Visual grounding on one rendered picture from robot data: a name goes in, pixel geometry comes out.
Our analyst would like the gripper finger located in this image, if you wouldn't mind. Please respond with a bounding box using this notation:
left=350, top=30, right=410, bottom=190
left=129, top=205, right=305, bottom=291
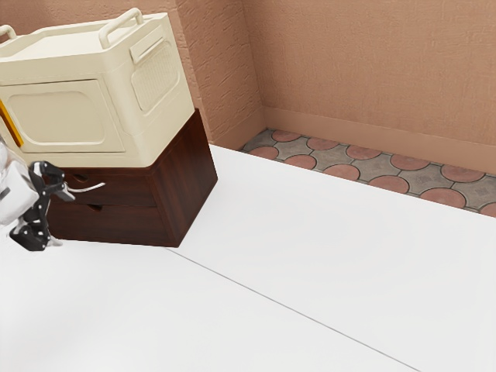
left=31, top=160, right=77, bottom=203
left=8, top=219, right=64, bottom=253

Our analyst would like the dark wooden drawer cabinet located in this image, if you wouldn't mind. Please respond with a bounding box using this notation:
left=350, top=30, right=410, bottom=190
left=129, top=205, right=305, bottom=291
left=44, top=108, right=219, bottom=250

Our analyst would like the cream box with lid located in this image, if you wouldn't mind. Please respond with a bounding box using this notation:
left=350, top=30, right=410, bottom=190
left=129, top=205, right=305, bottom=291
left=0, top=8, right=196, bottom=169

